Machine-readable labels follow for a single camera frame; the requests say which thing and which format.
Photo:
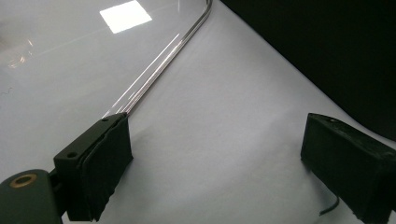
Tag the clear plastic sheet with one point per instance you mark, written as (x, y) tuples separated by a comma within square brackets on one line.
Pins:
[(77, 56)]

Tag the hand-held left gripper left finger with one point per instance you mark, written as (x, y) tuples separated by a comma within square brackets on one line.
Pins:
[(93, 168)]

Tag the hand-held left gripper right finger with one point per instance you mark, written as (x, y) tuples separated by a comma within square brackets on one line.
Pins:
[(348, 155)]

